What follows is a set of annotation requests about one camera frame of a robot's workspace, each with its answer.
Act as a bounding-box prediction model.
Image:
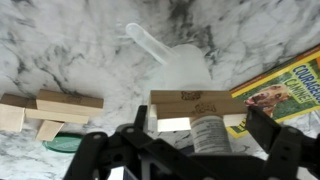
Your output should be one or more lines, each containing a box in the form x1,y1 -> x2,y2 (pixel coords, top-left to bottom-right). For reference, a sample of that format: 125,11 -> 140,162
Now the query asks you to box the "green round lid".
42,132 -> 84,154

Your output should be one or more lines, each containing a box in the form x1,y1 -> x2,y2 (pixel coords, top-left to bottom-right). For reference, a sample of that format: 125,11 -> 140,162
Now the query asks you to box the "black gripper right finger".
245,103 -> 320,180

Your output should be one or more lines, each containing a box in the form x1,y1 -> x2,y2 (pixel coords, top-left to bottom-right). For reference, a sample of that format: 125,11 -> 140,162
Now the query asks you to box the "white bottle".
189,114 -> 233,154

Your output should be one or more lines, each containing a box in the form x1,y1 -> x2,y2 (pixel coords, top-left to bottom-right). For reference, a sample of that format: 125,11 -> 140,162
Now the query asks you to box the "clear plastic scoop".
125,22 -> 213,91

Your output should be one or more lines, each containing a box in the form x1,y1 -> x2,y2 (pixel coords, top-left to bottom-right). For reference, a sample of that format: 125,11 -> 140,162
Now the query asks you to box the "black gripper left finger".
63,102 -> 161,180

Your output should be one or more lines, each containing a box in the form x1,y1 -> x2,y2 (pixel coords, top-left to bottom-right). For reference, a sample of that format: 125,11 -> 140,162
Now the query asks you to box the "yellow dog book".
228,44 -> 320,139

